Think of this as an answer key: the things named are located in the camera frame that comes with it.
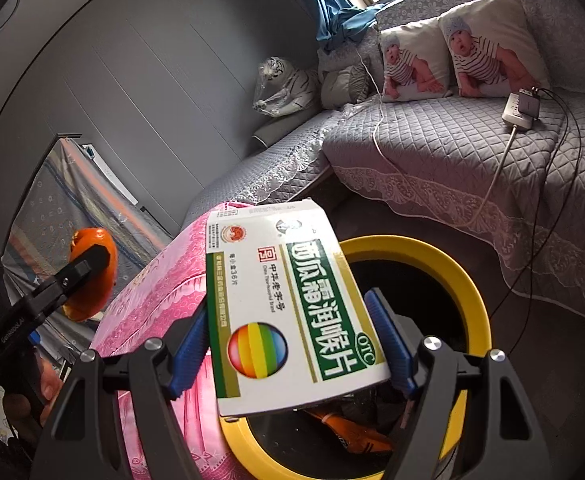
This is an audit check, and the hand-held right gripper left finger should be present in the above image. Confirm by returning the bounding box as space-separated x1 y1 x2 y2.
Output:
30 305 212 480

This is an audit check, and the grey pillow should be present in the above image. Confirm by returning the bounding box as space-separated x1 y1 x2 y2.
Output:
252 117 298 148

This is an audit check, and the black cable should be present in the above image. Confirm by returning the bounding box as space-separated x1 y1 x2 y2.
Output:
487 87 585 361

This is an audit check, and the grey quilted sofa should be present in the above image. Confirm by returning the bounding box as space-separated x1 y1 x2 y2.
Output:
180 0 585 313

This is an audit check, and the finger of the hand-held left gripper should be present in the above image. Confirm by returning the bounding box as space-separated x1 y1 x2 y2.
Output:
22 246 112 321

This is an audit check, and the blue curtain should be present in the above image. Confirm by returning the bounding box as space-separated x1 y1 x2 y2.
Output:
290 0 385 53

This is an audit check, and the grey striped hanging cloth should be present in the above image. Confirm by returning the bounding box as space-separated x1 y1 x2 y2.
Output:
2 137 173 321

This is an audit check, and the tiger plush in plastic bag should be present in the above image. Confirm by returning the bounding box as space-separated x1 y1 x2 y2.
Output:
252 56 320 118

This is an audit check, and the grey charger adapter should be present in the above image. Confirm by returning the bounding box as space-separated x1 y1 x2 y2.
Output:
515 87 543 121

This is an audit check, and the beige pillow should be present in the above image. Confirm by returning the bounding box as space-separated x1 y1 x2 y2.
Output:
319 67 370 110

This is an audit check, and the white power strip cable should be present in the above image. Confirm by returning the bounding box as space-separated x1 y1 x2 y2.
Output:
442 125 518 228

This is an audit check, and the thin white cable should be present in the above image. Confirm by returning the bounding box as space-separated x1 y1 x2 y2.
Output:
355 42 483 221

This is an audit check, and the orange snack bag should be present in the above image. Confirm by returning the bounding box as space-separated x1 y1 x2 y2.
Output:
305 407 393 456

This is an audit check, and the white power strip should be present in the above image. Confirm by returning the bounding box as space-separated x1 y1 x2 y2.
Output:
502 91 543 128

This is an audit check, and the white green medicine box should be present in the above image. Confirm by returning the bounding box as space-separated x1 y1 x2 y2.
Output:
205 200 392 418

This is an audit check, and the person's left hand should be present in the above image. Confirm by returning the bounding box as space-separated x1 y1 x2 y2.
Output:
2 352 76 431

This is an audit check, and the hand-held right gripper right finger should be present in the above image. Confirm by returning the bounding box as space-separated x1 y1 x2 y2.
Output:
363 287 554 480

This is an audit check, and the pink floral blanket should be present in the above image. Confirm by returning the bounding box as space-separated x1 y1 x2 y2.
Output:
90 201 253 480

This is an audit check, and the baby print cushion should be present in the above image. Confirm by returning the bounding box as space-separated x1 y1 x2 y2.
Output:
439 0 553 98
379 15 455 103

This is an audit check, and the yellow trash bin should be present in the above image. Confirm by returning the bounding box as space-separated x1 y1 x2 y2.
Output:
220 235 493 480

